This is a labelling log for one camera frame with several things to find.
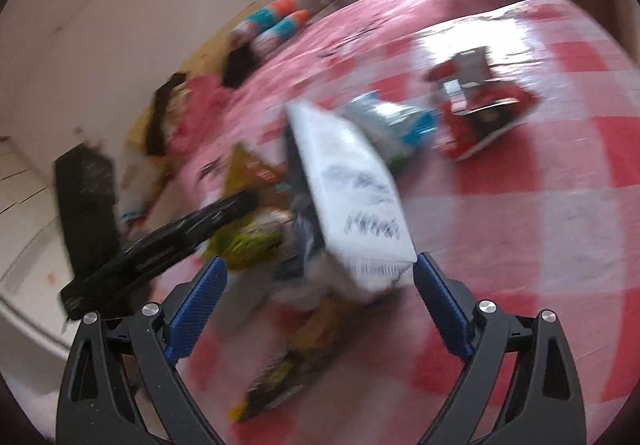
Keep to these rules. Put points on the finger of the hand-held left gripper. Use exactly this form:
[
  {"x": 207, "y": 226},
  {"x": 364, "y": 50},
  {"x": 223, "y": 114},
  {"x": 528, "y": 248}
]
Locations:
[{"x": 165, "y": 245}]

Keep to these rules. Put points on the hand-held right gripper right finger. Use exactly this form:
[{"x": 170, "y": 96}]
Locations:
[{"x": 442, "y": 305}]

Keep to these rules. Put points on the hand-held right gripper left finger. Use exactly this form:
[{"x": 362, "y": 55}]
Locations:
[{"x": 197, "y": 310}]

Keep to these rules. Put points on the blue white plastic wrapper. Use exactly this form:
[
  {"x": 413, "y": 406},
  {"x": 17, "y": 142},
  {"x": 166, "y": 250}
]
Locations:
[{"x": 390, "y": 125}]

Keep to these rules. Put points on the red snack wrapper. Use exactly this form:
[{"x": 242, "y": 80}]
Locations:
[{"x": 480, "y": 115}]

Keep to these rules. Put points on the red white checkered tablecloth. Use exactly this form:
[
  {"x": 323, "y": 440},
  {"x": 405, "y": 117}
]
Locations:
[{"x": 500, "y": 250}]

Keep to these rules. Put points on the yellow green snack bag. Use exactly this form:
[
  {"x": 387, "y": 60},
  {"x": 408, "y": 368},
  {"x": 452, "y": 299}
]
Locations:
[{"x": 245, "y": 235}]

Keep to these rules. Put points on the black bin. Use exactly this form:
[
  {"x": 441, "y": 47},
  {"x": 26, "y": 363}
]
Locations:
[{"x": 85, "y": 210}]

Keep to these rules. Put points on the yellow black snack bag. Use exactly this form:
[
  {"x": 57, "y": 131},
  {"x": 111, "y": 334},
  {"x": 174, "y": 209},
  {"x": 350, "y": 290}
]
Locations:
[{"x": 290, "y": 375}]

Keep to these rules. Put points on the dark brown garment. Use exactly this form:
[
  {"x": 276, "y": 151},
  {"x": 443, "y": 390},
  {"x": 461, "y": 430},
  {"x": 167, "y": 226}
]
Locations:
[{"x": 162, "y": 110}]

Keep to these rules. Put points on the pink floral pillow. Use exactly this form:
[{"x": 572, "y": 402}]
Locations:
[{"x": 197, "y": 110}]

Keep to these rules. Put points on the black cloth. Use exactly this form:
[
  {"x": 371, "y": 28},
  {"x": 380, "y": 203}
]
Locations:
[{"x": 240, "y": 65}]

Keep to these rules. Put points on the yellow headboard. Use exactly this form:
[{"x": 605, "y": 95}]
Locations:
[{"x": 210, "y": 45}]

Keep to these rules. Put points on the bed with pink sheet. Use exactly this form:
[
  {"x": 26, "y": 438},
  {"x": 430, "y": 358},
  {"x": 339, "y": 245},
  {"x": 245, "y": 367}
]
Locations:
[{"x": 380, "y": 10}]

